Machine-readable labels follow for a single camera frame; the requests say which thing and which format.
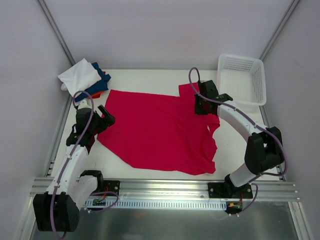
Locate white slotted cable duct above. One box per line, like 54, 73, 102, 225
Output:
79, 198, 227, 210

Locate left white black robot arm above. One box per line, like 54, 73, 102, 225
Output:
32, 100, 116, 233

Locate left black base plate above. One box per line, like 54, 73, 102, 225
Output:
100, 180, 121, 197

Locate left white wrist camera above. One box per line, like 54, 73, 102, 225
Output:
76, 98, 92, 110

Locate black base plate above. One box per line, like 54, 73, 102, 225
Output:
207, 182, 253, 199
100, 180, 121, 197

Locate white plastic basket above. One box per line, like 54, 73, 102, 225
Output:
216, 54, 267, 106

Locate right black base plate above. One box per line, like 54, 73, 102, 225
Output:
207, 182, 253, 199

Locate folded orange t shirt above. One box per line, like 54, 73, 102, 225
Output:
86, 71, 108, 99

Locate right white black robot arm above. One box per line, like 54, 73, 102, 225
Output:
194, 80, 285, 198

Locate folded white t shirt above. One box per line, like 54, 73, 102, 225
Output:
57, 58, 101, 96

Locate folded blue t shirt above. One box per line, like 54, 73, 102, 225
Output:
72, 59, 112, 103

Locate magenta t shirt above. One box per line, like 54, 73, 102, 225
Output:
97, 83, 220, 176

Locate aluminium mounting rail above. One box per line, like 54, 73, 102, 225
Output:
115, 179, 301, 202

